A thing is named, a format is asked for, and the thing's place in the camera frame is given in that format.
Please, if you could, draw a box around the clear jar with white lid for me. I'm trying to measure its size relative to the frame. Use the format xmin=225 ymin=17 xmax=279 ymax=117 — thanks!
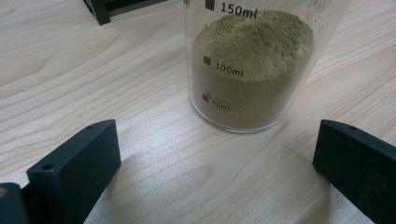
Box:
xmin=182 ymin=0 xmax=353 ymax=134

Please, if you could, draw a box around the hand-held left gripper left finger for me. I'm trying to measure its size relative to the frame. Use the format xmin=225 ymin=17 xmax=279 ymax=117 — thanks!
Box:
xmin=26 ymin=119 xmax=122 ymax=224

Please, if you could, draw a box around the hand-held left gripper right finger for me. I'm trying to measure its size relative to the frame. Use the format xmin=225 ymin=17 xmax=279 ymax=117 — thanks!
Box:
xmin=312 ymin=119 xmax=396 ymax=224

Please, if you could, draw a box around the black metal two-tier rack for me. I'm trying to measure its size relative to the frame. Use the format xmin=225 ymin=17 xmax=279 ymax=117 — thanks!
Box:
xmin=82 ymin=0 xmax=169 ymax=26

